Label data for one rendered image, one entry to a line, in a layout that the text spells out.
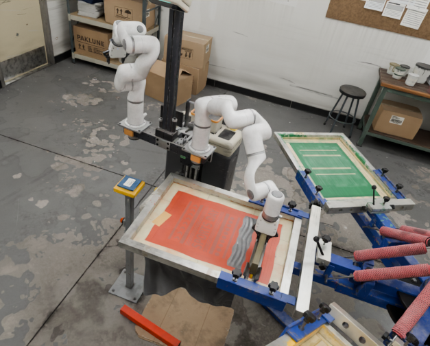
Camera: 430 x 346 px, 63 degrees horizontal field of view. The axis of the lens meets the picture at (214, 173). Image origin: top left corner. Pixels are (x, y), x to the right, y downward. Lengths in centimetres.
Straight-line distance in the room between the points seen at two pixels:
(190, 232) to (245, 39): 393
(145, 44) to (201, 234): 97
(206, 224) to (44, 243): 159
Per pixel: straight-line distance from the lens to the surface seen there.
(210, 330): 258
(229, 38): 540
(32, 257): 302
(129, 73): 195
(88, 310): 267
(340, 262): 178
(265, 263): 174
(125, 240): 170
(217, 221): 187
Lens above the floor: 226
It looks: 37 degrees down
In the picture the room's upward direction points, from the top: 10 degrees clockwise
